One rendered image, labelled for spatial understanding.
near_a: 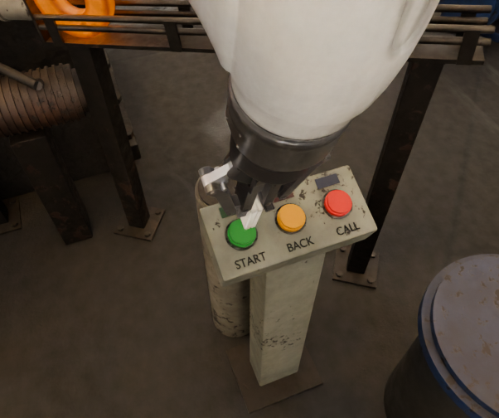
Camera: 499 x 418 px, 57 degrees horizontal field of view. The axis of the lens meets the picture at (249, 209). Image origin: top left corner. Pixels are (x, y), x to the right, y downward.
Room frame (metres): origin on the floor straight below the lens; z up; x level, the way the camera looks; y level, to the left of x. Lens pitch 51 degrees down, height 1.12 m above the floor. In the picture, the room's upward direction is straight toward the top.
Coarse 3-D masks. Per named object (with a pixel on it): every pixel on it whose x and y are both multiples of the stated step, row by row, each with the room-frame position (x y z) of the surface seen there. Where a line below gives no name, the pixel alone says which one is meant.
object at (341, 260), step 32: (96, 64) 0.82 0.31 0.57; (416, 64) 0.66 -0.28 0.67; (96, 96) 0.82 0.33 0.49; (416, 96) 0.66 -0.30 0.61; (96, 128) 0.82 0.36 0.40; (416, 128) 0.66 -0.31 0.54; (128, 160) 0.83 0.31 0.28; (384, 160) 0.67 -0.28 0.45; (128, 192) 0.81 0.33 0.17; (384, 192) 0.66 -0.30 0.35; (128, 224) 0.82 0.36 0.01; (352, 256) 0.67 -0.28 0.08
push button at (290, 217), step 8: (280, 208) 0.41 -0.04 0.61; (288, 208) 0.40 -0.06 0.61; (296, 208) 0.41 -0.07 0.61; (280, 216) 0.39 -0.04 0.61; (288, 216) 0.39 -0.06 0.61; (296, 216) 0.39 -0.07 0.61; (304, 216) 0.40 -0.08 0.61; (280, 224) 0.38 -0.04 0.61; (288, 224) 0.38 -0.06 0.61; (296, 224) 0.38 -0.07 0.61
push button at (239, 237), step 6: (234, 222) 0.38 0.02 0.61; (240, 222) 0.38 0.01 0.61; (228, 228) 0.37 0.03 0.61; (234, 228) 0.37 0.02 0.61; (240, 228) 0.37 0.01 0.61; (252, 228) 0.37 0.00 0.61; (228, 234) 0.36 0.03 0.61; (234, 234) 0.36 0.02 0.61; (240, 234) 0.36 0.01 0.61; (246, 234) 0.36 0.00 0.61; (252, 234) 0.36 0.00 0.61; (234, 240) 0.36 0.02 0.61; (240, 240) 0.36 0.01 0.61; (246, 240) 0.36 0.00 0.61; (252, 240) 0.36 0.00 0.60; (240, 246) 0.35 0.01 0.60; (246, 246) 0.35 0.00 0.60
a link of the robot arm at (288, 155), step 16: (240, 112) 0.24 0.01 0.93; (240, 128) 0.24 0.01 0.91; (256, 128) 0.23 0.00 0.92; (240, 144) 0.24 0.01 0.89; (256, 144) 0.23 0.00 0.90; (272, 144) 0.22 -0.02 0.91; (288, 144) 0.22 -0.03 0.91; (304, 144) 0.22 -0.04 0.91; (320, 144) 0.22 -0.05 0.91; (256, 160) 0.24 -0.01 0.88; (272, 160) 0.23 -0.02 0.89; (288, 160) 0.23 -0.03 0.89; (304, 160) 0.23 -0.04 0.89; (320, 160) 0.24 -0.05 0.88
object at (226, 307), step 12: (228, 180) 0.54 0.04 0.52; (204, 192) 0.51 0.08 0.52; (204, 204) 0.49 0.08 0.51; (204, 240) 0.50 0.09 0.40; (204, 252) 0.51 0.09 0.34; (216, 276) 0.48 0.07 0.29; (216, 288) 0.48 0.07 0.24; (228, 288) 0.47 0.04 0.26; (240, 288) 0.47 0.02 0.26; (216, 300) 0.49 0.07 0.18; (228, 300) 0.47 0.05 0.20; (240, 300) 0.47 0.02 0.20; (216, 312) 0.49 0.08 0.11; (228, 312) 0.47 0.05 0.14; (240, 312) 0.47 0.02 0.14; (216, 324) 0.49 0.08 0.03; (228, 324) 0.47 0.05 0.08; (240, 324) 0.47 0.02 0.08; (228, 336) 0.47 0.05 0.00; (240, 336) 0.47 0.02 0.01
